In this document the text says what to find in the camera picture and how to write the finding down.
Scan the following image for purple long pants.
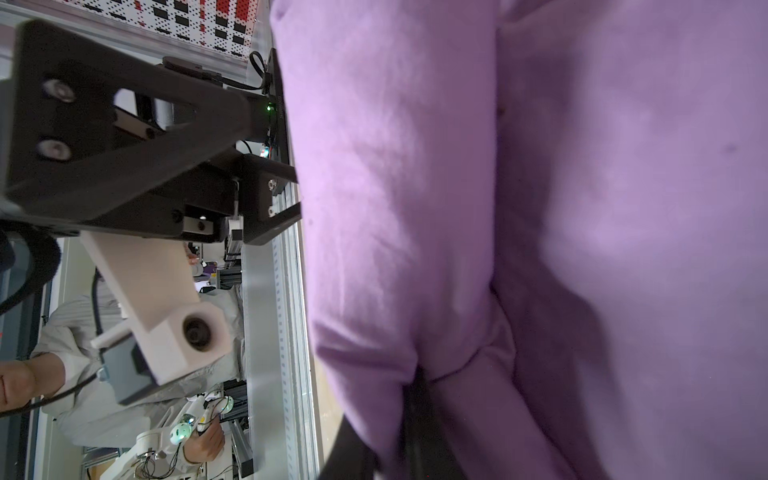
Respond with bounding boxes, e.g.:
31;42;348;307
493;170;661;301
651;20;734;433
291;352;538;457
271;1;767;479

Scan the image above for white handheld controller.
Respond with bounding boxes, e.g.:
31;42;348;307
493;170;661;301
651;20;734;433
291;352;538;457
100;414;232;479

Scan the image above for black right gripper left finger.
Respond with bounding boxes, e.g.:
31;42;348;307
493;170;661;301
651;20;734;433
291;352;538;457
318;416;377;480

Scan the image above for seated operator person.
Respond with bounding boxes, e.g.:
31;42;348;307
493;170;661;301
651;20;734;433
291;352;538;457
1;234;244;471

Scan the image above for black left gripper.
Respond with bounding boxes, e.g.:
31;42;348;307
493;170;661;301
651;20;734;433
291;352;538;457
1;20;302;245

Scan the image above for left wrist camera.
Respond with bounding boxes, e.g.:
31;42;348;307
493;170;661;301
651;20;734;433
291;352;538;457
81;232;233;405

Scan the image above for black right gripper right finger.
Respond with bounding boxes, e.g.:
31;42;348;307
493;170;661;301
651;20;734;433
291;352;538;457
401;367;466;480

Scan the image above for operator hand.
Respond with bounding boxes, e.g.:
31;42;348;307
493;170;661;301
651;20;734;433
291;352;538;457
183;418;225;464

